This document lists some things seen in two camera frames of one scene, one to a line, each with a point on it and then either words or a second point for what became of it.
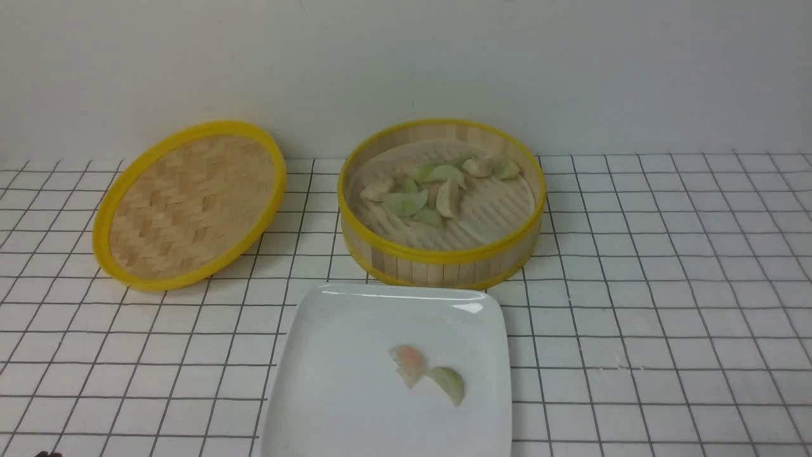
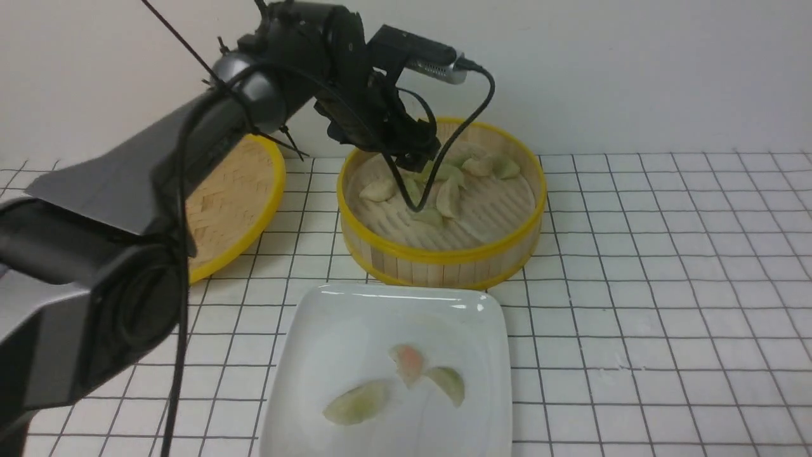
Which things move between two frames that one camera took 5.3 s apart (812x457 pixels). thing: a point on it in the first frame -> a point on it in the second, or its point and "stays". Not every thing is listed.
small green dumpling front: x=429 y=216 stays
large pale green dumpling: x=406 y=204 -> x=358 y=404
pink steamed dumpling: x=410 y=362 stays
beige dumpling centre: x=449 y=201 stays
